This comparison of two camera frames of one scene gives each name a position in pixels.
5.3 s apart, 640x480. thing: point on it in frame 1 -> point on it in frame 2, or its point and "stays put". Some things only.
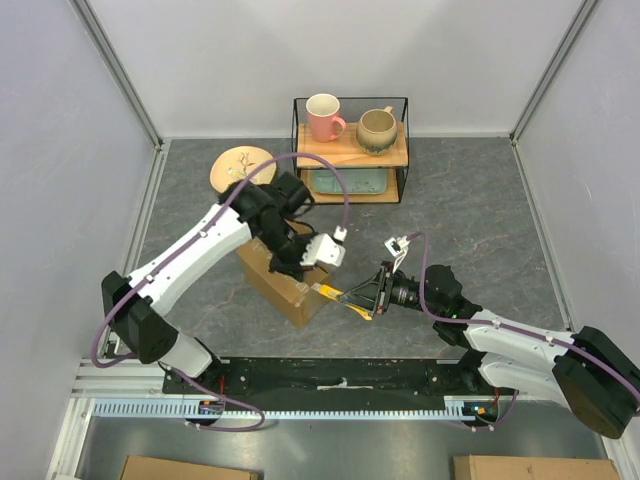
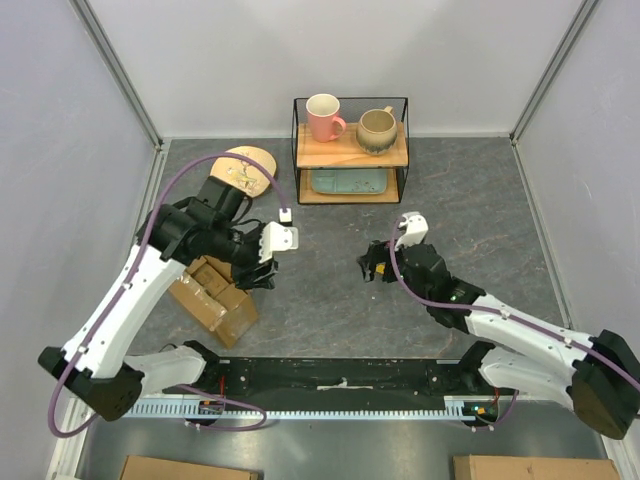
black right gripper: [371, 293] -> [378, 252]
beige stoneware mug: [377, 131] stays put
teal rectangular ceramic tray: [356, 181] stays put
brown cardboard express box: [299, 300] -> [208, 290]
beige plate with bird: [237, 164] stays put
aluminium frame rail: [94, 32] stays put
